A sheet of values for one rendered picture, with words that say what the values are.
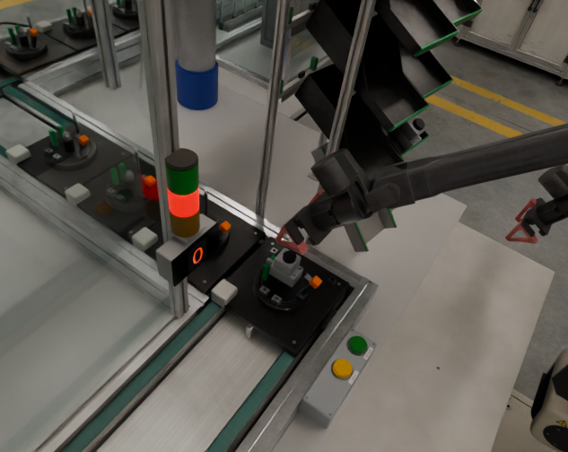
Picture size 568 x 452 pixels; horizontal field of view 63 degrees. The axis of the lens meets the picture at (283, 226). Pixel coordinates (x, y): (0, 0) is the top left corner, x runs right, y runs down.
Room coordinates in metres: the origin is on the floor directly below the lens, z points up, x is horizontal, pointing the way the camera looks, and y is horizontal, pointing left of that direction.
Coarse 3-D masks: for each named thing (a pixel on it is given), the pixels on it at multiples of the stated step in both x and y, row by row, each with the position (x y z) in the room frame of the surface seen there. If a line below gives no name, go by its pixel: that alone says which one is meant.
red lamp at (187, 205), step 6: (168, 192) 0.52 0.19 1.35; (198, 192) 0.54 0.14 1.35; (168, 198) 0.52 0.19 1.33; (174, 198) 0.51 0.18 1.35; (180, 198) 0.51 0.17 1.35; (186, 198) 0.51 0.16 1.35; (192, 198) 0.52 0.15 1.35; (198, 198) 0.54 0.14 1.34; (174, 204) 0.51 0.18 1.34; (180, 204) 0.51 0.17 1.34; (186, 204) 0.51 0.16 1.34; (192, 204) 0.52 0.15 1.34; (198, 204) 0.53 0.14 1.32; (174, 210) 0.51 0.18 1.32; (180, 210) 0.51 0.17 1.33; (186, 210) 0.51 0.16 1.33; (192, 210) 0.52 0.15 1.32; (180, 216) 0.51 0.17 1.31; (186, 216) 0.51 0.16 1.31
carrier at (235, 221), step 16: (208, 208) 0.87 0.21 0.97; (240, 224) 0.83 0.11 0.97; (224, 240) 0.75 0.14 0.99; (240, 240) 0.78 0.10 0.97; (256, 240) 0.79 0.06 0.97; (208, 256) 0.71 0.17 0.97; (224, 256) 0.72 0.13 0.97; (240, 256) 0.72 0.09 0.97; (192, 272) 0.65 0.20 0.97; (208, 272) 0.66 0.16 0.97; (224, 272) 0.67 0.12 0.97; (208, 288) 0.62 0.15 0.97
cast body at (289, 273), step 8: (280, 256) 0.65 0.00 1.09; (288, 256) 0.65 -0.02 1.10; (296, 256) 0.66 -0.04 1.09; (272, 264) 0.65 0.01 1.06; (280, 264) 0.63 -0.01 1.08; (288, 264) 0.63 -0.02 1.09; (296, 264) 0.64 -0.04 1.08; (272, 272) 0.64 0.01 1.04; (280, 272) 0.63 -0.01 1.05; (288, 272) 0.62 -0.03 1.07; (296, 272) 0.64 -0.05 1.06; (280, 280) 0.63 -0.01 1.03; (288, 280) 0.62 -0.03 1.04; (296, 280) 0.63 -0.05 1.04
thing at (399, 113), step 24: (336, 0) 0.98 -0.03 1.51; (360, 0) 1.03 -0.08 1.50; (312, 24) 0.94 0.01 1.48; (336, 24) 0.90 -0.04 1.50; (384, 24) 0.99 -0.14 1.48; (336, 48) 0.90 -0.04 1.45; (384, 48) 0.98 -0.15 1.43; (360, 72) 0.86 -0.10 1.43; (384, 72) 0.95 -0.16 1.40; (360, 96) 0.85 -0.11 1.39; (384, 96) 0.88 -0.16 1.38; (408, 96) 0.92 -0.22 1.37; (384, 120) 0.81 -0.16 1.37
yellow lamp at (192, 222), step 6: (198, 210) 0.54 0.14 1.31; (174, 216) 0.51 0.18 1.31; (192, 216) 0.52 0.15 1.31; (198, 216) 0.53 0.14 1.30; (174, 222) 0.51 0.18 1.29; (180, 222) 0.51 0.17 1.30; (186, 222) 0.51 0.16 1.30; (192, 222) 0.52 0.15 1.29; (198, 222) 0.53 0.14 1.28; (174, 228) 0.51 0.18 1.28; (180, 228) 0.51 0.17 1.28; (186, 228) 0.51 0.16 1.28; (192, 228) 0.52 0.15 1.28; (198, 228) 0.53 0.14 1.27; (180, 234) 0.51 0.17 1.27; (186, 234) 0.51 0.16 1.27; (192, 234) 0.52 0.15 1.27
